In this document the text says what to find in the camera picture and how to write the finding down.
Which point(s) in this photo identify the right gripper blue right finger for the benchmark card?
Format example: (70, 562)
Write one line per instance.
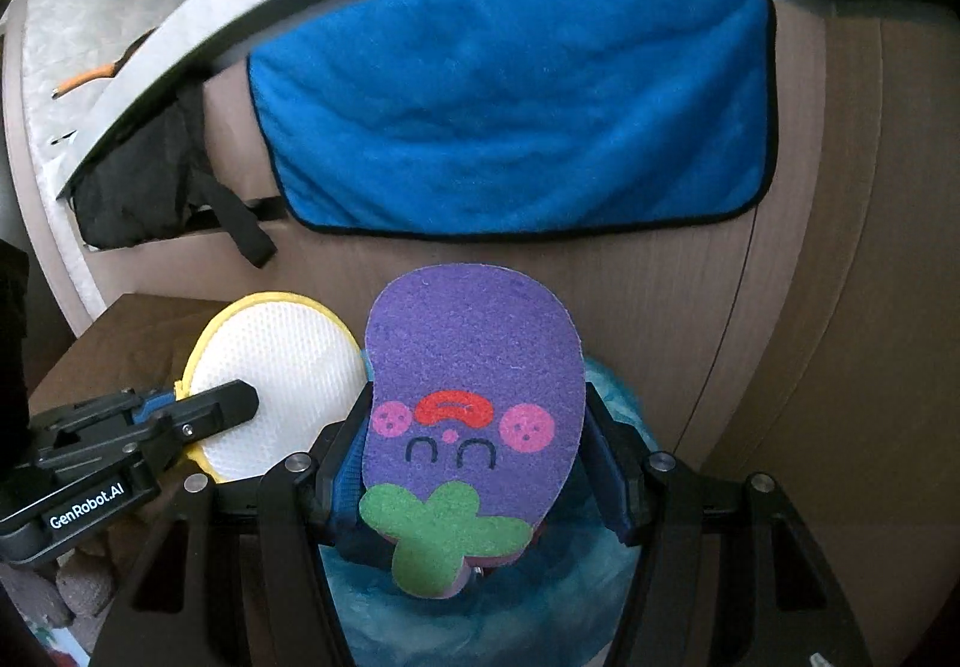
(727, 572)

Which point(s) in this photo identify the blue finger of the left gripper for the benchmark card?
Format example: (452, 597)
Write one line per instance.
(112, 407)
(163, 427)

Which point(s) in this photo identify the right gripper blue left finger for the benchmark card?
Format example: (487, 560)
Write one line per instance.
(232, 574)

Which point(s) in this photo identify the blue hanging towel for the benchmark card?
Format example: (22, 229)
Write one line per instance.
(480, 119)

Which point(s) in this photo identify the white yellow round scrubber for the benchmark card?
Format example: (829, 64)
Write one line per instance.
(302, 360)

